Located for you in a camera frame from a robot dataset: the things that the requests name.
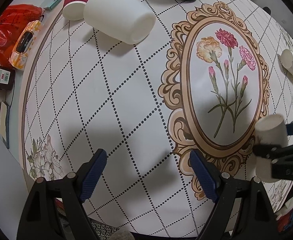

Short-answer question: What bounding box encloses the white paper cup bamboo print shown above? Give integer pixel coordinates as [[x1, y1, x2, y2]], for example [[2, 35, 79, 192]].
[[253, 114, 288, 183]]

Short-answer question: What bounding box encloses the lying white bamboo paper cup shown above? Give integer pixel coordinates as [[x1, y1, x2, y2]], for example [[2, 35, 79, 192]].
[[280, 49, 293, 76]]

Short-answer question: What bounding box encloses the plain white plastic cup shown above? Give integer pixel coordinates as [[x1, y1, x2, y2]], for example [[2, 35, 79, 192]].
[[83, 0, 156, 44]]

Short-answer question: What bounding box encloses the floral patterned tablecloth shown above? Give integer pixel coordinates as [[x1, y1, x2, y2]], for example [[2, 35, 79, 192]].
[[19, 0, 293, 237]]

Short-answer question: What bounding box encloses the orange tissue pack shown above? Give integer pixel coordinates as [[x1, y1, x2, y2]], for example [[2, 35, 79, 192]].
[[9, 20, 42, 70]]

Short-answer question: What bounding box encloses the red plastic bag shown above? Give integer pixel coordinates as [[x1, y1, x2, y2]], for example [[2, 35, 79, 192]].
[[0, 4, 42, 69]]

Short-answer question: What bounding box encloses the teal phone case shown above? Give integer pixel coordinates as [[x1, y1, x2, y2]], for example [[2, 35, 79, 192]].
[[40, 0, 62, 11]]

